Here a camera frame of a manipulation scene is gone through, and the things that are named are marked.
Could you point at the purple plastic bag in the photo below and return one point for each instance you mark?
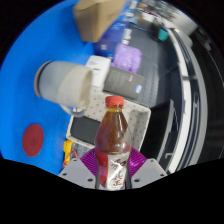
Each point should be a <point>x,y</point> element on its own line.
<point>127,57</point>

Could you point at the brown cardboard box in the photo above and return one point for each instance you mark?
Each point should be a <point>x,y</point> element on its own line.
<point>98,18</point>

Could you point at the clear red-capped drink bottle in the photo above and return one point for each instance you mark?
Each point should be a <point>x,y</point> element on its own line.
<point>111,136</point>

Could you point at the white cardboard box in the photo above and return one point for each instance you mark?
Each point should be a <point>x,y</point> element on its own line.
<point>98,68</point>

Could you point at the dark grey flat box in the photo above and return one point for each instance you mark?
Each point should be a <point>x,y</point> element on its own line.
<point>123,81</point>

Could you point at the black rectangular case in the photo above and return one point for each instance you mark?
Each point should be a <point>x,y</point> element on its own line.
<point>83,128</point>

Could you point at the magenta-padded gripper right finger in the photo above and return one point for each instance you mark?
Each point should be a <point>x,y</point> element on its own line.
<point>148,170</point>

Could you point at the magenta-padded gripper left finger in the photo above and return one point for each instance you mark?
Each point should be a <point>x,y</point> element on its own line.
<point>76,170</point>

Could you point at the cream and grey mug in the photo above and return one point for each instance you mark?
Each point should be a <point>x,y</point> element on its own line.
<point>61,83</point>

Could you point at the white dotted storage bin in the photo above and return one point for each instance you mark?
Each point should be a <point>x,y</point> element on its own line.
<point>138,120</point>

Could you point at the flat round red coaster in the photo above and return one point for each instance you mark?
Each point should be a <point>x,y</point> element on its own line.
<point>32,140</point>

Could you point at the yellow multimeter with red leads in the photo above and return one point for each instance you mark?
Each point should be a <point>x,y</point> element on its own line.
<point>69,148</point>

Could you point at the black wall shelf unit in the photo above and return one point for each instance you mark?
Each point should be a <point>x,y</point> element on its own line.
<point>180,93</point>

